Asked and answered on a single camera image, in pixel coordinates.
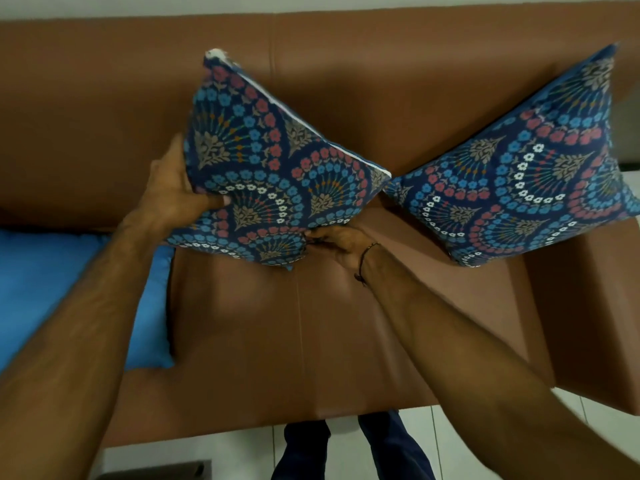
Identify person's right hand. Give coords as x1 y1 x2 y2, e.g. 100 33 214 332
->
304 226 381 275

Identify person's left hand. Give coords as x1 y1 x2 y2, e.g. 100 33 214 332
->
136 133 232 230

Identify blue floral patterned cushion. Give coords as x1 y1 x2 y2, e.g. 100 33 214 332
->
385 43 640 268
164 49 392 271

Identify person's right forearm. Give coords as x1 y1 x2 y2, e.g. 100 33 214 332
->
359 243 640 480

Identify person's left forearm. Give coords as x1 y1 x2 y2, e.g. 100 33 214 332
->
0 215 173 480

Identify brown leather sofa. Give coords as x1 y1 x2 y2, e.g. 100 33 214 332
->
0 4 640 449

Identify plain blue cushion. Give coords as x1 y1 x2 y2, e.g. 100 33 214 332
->
0 230 176 374

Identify person's dark blue trousers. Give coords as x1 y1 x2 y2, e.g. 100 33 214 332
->
271 410 437 480

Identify thin wrist bracelet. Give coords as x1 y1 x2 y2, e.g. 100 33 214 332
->
354 242 382 288

